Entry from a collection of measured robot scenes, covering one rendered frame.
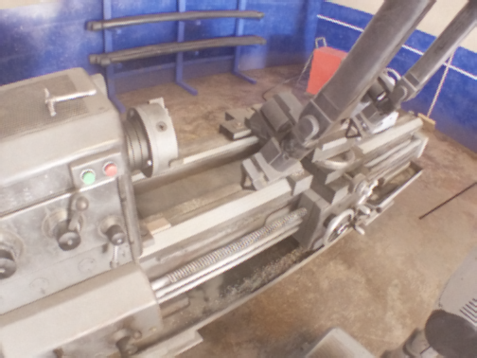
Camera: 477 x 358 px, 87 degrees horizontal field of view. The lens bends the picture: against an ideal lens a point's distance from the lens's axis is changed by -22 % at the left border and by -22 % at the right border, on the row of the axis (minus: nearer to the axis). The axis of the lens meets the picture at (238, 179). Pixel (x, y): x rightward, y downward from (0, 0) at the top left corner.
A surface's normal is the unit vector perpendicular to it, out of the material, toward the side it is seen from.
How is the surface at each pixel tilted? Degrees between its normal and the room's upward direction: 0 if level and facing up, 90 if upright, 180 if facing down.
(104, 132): 45
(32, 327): 32
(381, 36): 91
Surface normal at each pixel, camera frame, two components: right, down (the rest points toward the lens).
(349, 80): -0.72, 0.39
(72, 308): 0.40, -0.38
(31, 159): 0.50, -0.18
